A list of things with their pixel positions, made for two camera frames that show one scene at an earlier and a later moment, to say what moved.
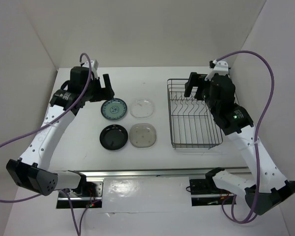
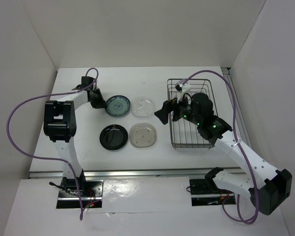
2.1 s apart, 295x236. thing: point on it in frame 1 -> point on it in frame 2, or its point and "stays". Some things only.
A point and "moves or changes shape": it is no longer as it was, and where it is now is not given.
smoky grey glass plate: (142, 135) stays
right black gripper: (197, 79) -> (168, 106)
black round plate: (113, 137) stays
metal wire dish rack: (192, 126) stays
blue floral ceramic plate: (114, 109) moves or changes shape
